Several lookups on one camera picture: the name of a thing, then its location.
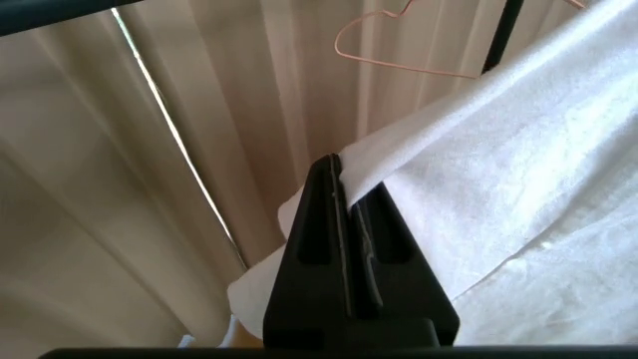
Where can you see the pink clothes hanger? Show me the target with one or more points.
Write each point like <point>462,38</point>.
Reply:
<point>399,65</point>

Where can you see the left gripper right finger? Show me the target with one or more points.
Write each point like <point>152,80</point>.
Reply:
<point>409,294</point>

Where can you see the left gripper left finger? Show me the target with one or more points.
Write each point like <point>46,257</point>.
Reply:
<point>304,299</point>

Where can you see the black clothes rack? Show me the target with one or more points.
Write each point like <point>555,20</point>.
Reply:
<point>50,15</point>

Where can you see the white printed T-shirt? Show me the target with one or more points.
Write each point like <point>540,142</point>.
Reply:
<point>523,174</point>

